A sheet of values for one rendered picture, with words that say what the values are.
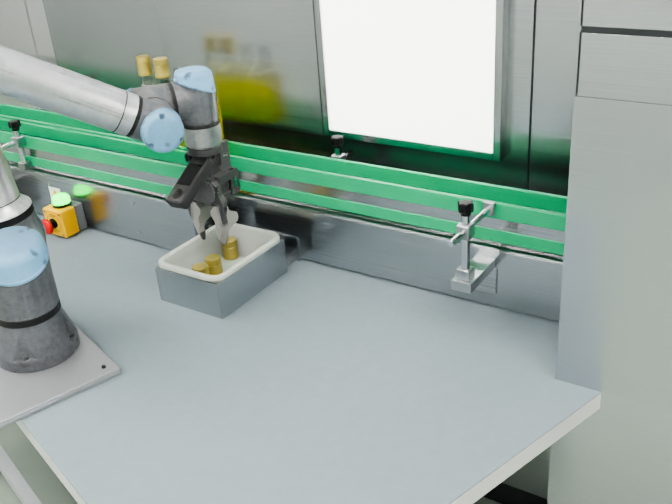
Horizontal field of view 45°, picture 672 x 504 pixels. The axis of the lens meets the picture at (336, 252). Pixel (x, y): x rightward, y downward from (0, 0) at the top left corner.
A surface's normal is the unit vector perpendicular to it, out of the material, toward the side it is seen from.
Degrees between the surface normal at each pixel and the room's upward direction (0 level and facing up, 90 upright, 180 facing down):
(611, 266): 90
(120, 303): 0
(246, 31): 90
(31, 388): 1
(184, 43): 90
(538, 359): 0
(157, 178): 90
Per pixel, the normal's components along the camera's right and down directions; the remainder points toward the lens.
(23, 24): -0.55, 0.42
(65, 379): -0.06, -0.88
